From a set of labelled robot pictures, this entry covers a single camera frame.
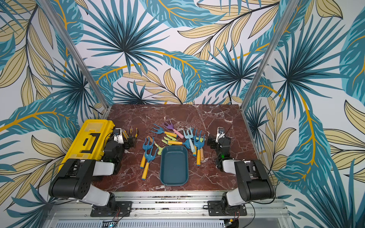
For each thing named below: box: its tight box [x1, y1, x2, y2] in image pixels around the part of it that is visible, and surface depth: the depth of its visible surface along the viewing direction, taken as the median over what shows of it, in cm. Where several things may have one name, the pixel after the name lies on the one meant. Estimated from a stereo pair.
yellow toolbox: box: [58, 119, 116, 172], surface depth 81 cm
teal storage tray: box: [159, 145, 189, 187], surface depth 90 cm
